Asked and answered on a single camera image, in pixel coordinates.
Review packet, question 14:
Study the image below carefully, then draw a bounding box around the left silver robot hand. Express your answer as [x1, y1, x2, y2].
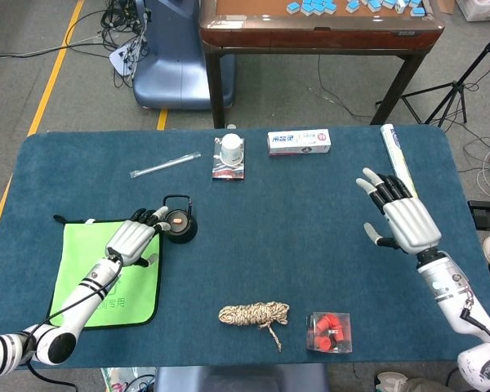
[105, 206, 171, 269]

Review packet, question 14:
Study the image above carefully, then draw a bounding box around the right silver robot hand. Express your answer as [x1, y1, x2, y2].
[355, 167, 443, 256]

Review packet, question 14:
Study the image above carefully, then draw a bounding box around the black teapot lid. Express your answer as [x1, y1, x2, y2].
[165, 210, 192, 235]

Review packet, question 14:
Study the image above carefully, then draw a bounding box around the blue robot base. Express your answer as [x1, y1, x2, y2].
[132, 0, 237, 110]

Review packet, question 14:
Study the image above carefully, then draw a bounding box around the black cast iron teapot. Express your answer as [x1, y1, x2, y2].
[158, 194, 198, 245]

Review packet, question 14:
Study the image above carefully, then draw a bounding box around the green cleaning cloth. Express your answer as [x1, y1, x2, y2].
[47, 215, 164, 331]

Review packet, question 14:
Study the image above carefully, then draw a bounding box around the black foot pedal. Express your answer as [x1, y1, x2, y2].
[467, 199, 490, 230]

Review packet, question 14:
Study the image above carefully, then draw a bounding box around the straw in clear wrapper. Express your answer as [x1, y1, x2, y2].
[129, 150, 202, 179]

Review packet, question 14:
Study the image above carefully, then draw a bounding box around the white wrapped roll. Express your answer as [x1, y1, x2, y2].
[380, 123, 417, 199]

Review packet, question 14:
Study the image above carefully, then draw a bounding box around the blue felt table mat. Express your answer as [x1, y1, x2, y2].
[0, 125, 490, 371]

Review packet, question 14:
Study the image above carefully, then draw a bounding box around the clear box of red caps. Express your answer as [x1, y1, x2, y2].
[305, 311, 354, 354]

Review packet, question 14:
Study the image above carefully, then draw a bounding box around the white paper cup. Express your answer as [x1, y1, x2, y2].
[219, 133, 245, 167]

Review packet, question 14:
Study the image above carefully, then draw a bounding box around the printed plastic bag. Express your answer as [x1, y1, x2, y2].
[100, 366, 156, 392]

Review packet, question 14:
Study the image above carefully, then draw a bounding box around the white toothpaste box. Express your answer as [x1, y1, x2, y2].
[267, 128, 332, 157]

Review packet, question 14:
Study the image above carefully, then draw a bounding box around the black tripod stand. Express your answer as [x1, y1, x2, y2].
[375, 24, 490, 128]

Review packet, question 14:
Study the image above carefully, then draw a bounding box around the white sneaker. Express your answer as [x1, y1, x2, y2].
[375, 370, 409, 392]

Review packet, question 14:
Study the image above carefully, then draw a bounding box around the blue robot chest base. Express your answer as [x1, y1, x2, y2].
[153, 363, 331, 392]

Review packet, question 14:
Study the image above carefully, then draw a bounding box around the white power strip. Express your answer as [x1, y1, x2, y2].
[109, 38, 142, 78]

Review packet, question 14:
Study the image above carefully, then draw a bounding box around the brown mahjong table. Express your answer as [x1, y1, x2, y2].
[198, 0, 446, 130]

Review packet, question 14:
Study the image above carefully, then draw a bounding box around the cardboard box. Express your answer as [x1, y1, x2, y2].
[430, 0, 457, 16]

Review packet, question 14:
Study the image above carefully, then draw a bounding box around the white storage box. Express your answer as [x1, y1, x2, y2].
[456, 0, 490, 22]

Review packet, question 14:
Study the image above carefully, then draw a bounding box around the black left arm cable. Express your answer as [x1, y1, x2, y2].
[22, 252, 126, 389]

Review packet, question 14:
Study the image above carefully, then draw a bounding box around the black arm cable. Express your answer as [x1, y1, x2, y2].
[22, 252, 126, 389]
[460, 300, 490, 392]

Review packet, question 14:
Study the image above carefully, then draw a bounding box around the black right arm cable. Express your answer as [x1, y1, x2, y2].
[460, 300, 490, 392]

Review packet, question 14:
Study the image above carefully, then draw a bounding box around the beige braided rope bundle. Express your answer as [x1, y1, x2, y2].
[218, 301, 291, 353]

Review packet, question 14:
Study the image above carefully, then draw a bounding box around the black cable bundle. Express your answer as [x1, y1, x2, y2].
[100, 0, 152, 89]

